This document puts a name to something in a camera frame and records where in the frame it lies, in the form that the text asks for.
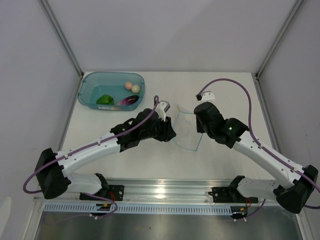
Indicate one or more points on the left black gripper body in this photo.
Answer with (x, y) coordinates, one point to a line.
(160, 131)

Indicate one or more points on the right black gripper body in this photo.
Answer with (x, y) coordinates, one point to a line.
(203, 129)

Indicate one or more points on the clear zip top bag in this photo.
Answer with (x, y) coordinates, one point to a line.
(185, 127)

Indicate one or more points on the white egg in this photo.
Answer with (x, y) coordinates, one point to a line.
(135, 89)

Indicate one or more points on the pink egg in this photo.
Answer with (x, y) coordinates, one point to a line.
(128, 85)

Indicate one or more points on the green bell pepper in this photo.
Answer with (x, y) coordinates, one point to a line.
(105, 100)

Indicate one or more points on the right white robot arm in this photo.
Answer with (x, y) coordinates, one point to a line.
(293, 183)

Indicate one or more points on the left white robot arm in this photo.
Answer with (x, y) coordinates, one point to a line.
(56, 171)

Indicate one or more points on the purple eggplant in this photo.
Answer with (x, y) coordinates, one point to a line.
(130, 100)

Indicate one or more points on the teal plastic bin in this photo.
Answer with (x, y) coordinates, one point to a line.
(99, 83)

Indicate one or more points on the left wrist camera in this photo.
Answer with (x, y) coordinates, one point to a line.
(162, 108)

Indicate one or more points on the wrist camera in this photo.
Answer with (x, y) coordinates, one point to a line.
(205, 96)
(162, 108)

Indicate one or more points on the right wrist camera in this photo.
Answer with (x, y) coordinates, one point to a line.
(205, 96)

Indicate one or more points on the aluminium mounting rail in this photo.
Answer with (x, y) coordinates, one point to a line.
(158, 191)

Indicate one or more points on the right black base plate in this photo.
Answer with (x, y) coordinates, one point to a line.
(230, 195)

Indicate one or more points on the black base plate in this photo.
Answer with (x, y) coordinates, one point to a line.
(230, 195)
(115, 193)

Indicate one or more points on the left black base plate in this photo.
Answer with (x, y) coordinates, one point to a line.
(115, 193)

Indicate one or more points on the slotted white cable duct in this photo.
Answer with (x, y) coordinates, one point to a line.
(132, 208)

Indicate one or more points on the right aluminium frame post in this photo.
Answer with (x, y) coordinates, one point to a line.
(283, 31)

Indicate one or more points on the aluminium frame post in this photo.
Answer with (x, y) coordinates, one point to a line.
(283, 31)
(48, 11)

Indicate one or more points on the left aluminium frame post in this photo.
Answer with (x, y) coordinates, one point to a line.
(48, 11)

